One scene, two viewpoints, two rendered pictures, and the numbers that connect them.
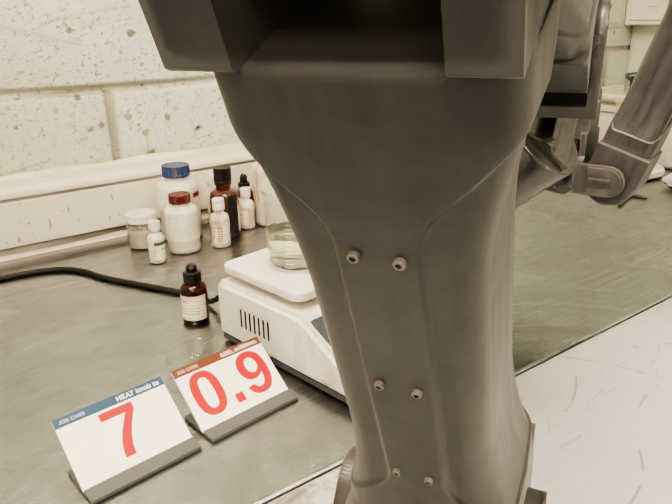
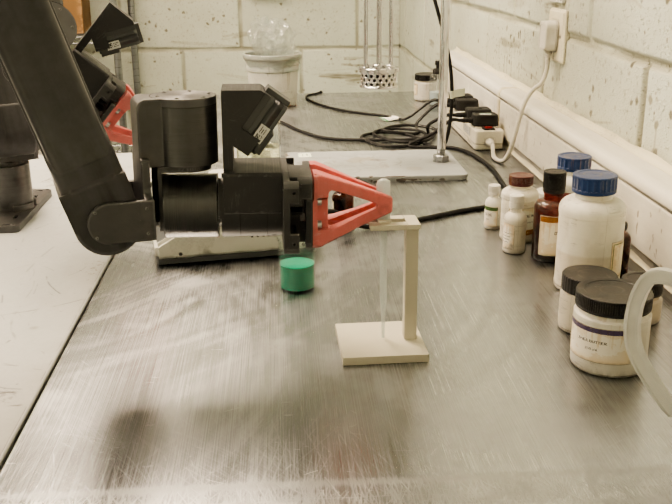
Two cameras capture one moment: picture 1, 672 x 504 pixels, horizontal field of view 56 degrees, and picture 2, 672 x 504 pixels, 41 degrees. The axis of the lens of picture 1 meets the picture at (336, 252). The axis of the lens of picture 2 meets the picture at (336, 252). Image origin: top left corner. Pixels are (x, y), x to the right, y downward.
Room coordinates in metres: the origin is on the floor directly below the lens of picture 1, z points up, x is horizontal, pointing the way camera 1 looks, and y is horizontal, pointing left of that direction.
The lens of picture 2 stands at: (1.28, -0.85, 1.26)
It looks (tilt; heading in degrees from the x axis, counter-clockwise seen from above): 19 degrees down; 123
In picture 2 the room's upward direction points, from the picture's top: straight up
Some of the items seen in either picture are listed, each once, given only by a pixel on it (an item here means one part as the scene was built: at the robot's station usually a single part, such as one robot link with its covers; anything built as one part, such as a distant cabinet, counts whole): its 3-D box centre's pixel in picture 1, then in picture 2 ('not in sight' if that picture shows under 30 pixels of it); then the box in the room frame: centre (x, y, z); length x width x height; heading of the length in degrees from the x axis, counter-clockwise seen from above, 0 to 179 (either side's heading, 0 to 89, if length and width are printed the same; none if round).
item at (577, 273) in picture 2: not in sight; (587, 300); (1.04, -0.02, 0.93); 0.05 x 0.05 x 0.06
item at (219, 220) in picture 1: (219, 222); (515, 223); (0.89, 0.17, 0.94); 0.03 x 0.03 x 0.07
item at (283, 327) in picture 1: (320, 311); (240, 215); (0.58, 0.02, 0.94); 0.22 x 0.13 x 0.08; 45
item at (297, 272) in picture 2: not in sight; (297, 262); (0.73, -0.07, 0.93); 0.04 x 0.04 x 0.06
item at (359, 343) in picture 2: not in sight; (380, 283); (0.89, -0.16, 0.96); 0.08 x 0.08 x 0.13; 38
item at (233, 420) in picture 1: (235, 385); not in sight; (0.48, 0.09, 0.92); 0.09 x 0.06 x 0.04; 132
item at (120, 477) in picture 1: (128, 435); not in sight; (0.41, 0.16, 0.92); 0.09 x 0.06 x 0.04; 132
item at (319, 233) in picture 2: not in sight; (339, 201); (0.86, -0.18, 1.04); 0.09 x 0.07 x 0.07; 37
